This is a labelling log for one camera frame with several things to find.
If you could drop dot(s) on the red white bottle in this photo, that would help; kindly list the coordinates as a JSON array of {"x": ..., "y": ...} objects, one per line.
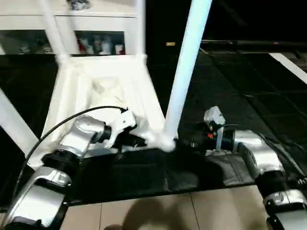
[{"x": 82, "y": 46}]

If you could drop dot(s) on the white plastic table top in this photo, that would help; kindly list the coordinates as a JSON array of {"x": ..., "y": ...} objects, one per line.
[{"x": 108, "y": 83}]

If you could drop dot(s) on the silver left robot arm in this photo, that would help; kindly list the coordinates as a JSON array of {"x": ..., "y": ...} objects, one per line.
[{"x": 81, "y": 131}]

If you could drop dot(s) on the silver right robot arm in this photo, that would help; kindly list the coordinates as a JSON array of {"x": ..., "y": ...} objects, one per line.
[{"x": 259, "y": 153}]

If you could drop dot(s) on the dark rounded foot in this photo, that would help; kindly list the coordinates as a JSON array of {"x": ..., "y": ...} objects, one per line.
[{"x": 114, "y": 227}]

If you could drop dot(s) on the white glass door cabinet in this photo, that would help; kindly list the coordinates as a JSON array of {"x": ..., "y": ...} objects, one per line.
[{"x": 96, "y": 24}]

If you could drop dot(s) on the black work mat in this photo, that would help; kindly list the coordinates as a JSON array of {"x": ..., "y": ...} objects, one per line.
[{"x": 239, "y": 95}]

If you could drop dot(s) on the dark crumpled bundle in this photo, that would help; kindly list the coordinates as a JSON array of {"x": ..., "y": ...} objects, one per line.
[{"x": 78, "y": 4}]

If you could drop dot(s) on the black long rail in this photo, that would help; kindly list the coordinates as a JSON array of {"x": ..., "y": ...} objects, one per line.
[{"x": 251, "y": 43}]

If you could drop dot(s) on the small yellow label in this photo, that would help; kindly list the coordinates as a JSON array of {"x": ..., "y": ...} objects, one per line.
[{"x": 170, "y": 43}]

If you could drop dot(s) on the black box with label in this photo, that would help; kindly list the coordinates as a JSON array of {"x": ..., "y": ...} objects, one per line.
[{"x": 163, "y": 21}]

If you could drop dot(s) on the white flat strip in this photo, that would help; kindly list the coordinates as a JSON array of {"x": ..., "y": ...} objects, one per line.
[{"x": 290, "y": 67}]

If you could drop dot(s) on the small white jar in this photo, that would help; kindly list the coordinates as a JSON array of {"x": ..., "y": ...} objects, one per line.
[{"x": 119, "y": 49}]

